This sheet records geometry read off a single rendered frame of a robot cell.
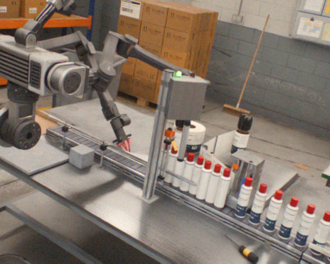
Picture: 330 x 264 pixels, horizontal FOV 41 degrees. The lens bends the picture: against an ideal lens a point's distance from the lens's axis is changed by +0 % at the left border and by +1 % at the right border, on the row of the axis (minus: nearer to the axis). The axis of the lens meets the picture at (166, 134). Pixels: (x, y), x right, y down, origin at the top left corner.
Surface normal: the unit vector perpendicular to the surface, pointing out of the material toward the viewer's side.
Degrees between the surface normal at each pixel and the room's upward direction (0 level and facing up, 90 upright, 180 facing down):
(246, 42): 90
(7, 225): 0
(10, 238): 0
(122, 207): 0
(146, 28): 89
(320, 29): 90
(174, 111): 90
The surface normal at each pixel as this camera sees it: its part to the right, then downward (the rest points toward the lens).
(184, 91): 0.34, 0.40
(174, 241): 0.16, -0.91
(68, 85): 0.81, 0.34
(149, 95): -0.48, 0.26
